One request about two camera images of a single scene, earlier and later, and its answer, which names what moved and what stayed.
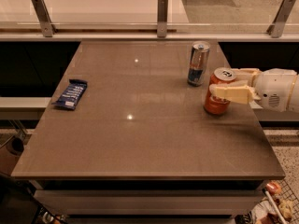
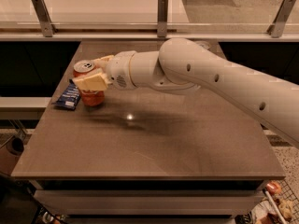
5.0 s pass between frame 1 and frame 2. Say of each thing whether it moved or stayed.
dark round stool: stayed
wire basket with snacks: stayed
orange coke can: moved
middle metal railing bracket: stayed
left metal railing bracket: stayed
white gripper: moved
